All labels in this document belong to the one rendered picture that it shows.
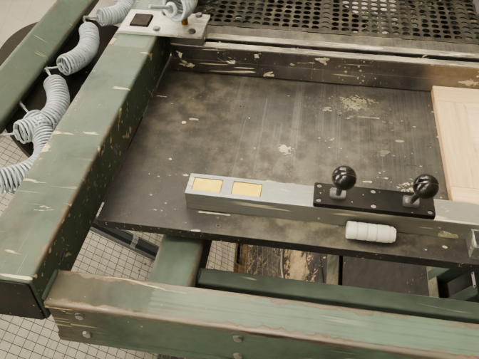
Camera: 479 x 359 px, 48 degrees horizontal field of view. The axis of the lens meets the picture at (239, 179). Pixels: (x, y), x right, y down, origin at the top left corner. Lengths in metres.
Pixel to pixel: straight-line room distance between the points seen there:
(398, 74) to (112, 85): 0.61
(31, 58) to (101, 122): 0.79
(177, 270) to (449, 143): 0.58
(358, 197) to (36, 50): 1.18
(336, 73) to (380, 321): 0.64
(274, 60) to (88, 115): 0.44
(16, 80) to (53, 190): 0.82
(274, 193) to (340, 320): 0.26
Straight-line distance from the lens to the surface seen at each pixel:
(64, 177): 0.91
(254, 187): 0.93
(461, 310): 0.95
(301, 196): 0.92
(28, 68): 1.72
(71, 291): 0.82
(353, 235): 0.90
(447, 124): 1.17
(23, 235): 0.84
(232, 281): 0.92
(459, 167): 1.07
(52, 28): 1.89
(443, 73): 1.26
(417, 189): 0.82
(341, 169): 0.80
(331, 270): 2.27
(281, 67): 1.24
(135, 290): 0.80
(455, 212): 0.96
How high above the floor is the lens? 1.89
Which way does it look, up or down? 16 degrees down
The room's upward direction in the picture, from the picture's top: 61 degrees counter-clockwise
